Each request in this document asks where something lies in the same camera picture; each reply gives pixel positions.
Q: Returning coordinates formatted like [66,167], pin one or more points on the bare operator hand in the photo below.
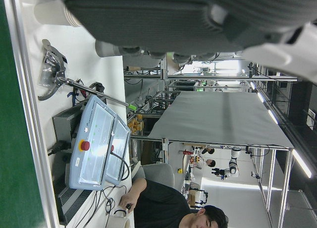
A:
[126,202]

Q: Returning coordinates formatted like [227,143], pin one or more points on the bare operator forearm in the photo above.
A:
[137,188]

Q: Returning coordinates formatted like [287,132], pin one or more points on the black vented control box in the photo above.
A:
[71,200]

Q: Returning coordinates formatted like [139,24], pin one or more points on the grey control box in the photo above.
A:
[64,124]

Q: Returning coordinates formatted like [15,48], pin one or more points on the seated person black shirt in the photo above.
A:
[161,203]

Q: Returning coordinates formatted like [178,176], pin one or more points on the large grey teach pendant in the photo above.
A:
[94,138]

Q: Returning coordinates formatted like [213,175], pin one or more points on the yellow parts bins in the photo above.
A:
[135,124]

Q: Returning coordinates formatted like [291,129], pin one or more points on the black power plug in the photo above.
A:
[60,146]

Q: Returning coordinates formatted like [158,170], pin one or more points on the background person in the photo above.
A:
[206,163]
[209,151]

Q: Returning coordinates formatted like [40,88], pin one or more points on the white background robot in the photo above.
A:
[232,163]

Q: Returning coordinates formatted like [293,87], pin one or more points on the black clamp device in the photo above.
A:
[97,87]

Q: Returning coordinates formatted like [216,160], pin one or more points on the large grey backdrop sheet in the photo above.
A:
[218,119]

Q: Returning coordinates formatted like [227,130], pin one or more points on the metal reacher grabber tool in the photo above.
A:
[74,83]

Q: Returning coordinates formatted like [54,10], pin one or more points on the white grey cylinder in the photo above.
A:
[106,48]

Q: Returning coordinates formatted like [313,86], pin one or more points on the clear plastic bag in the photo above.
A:
[48,64]

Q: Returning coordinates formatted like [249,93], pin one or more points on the ceiling light strip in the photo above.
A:
[272,116]
[301,163]

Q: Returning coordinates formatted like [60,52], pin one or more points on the white ribbed cylinder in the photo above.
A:
[49,13]

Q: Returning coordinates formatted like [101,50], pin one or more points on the aluminium backdrop frame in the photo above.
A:
[165,143]

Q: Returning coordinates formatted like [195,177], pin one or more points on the green belt conveyor aluminium frame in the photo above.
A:
[15,129]

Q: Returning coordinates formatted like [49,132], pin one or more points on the aluminium workcell frame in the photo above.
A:
[163,69]

